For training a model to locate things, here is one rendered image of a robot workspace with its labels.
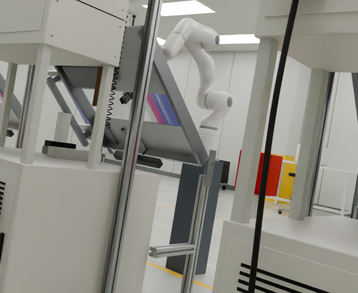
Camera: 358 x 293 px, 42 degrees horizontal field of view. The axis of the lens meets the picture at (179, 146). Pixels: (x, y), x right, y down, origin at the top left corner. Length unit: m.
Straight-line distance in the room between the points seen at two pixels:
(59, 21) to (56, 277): 0.85
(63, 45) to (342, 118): 7.75
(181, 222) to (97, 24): 1.53
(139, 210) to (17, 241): 0.54
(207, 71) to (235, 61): 7.58
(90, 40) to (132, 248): 0.83
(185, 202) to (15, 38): 1.55
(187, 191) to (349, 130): 6.36
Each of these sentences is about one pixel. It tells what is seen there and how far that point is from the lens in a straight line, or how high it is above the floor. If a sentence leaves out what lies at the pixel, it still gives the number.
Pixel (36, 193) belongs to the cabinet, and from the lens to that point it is 1.55.
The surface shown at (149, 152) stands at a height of 0.70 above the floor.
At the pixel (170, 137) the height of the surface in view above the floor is 0.79.
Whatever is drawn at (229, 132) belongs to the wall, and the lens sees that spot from 10.04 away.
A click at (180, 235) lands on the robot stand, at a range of 2.84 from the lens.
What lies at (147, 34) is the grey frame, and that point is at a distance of 1.78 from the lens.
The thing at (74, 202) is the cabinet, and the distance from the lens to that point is 1.65.
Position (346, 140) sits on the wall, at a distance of 8.91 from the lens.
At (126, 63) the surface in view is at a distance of 2.03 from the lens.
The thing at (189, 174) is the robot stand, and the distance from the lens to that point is 2.80.
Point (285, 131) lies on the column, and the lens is 8.81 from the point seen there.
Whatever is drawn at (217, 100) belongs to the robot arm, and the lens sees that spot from 2.78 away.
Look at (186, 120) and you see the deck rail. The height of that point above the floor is 0.87.
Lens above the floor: 0.75
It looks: level
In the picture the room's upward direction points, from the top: 9 degrees clockwise
